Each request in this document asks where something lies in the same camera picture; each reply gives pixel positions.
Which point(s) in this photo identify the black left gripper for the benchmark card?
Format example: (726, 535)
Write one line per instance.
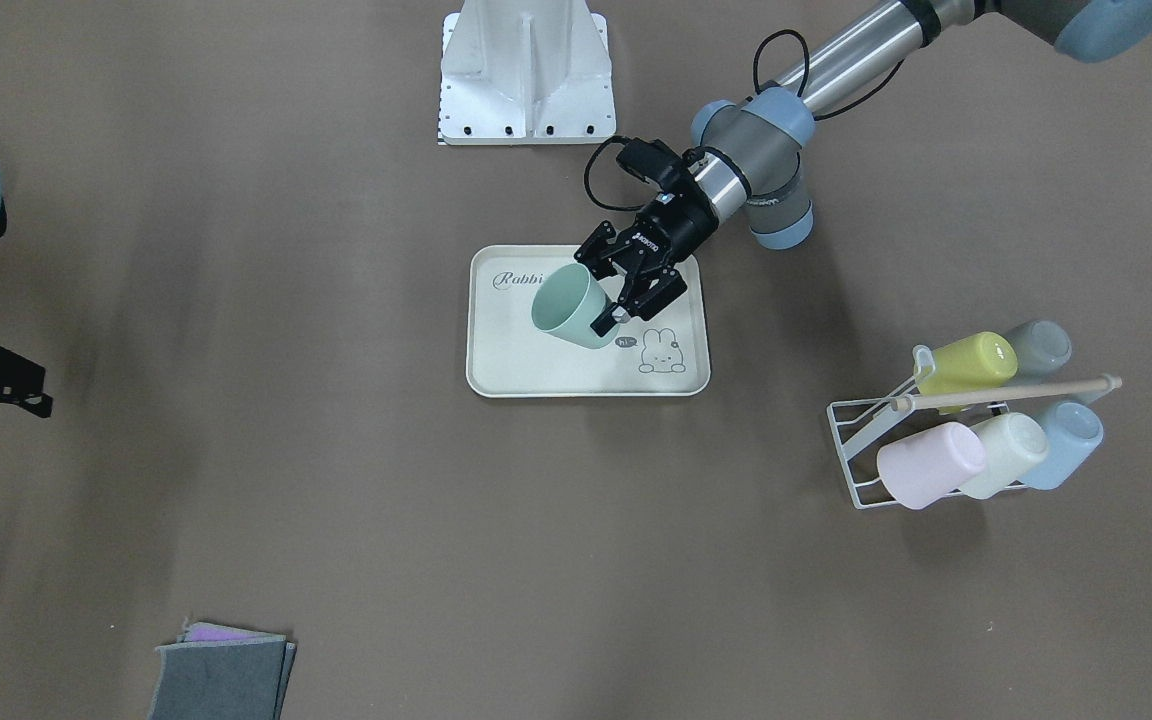
(677, 228)

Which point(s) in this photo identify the green cup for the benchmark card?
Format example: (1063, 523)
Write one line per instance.
(567, 303)

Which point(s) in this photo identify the cream rabbit tray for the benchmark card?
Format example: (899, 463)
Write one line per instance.
(507, 357)

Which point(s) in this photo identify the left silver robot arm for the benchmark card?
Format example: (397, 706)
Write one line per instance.
(748, 156)

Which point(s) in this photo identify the pink cup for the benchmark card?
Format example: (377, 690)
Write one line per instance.
(922, 468)

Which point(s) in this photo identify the yellow cup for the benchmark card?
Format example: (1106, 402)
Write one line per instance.
(984, 360)

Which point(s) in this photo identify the grey cup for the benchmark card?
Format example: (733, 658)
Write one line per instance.
(1042, 347)

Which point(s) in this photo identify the cream white cup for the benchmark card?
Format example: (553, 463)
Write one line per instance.
(1014, 444)

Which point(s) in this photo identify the blue cup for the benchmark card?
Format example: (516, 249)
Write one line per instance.
(1073, 432)

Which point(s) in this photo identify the grey folded cloth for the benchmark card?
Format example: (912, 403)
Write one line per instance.
(214, 671)

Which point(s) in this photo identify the white camera pillar base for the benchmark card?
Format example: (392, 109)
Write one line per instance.
(525, 73)

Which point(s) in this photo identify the white wire cup rack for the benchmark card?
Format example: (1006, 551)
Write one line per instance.
(858, 428)

